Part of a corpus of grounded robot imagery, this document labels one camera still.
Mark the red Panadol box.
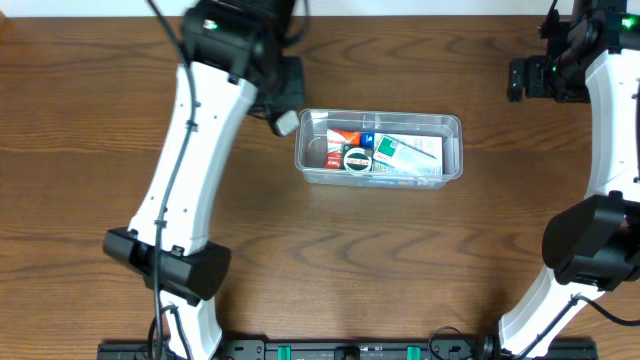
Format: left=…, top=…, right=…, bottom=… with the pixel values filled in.
left=325, top=128, right=361, bottom=169

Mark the clear plastic container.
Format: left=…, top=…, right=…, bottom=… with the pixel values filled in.
left=295, top=109, right=463, bottom=189

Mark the green Zam-Buk box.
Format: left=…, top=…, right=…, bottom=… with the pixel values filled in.
left=342, top=145, right=373, bottom=172

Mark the white green medicine box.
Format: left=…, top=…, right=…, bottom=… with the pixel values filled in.
left=373, top=136, right=441, bottom=175

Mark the blue fever patch box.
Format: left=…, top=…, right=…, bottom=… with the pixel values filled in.
left=360, top=132, right=446, bottom=189

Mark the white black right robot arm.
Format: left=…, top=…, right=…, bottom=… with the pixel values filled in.
left=474, top=0, right=639, bottom=359

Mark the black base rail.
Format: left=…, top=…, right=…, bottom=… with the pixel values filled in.
left=96, top=338, right=599, bottom=360

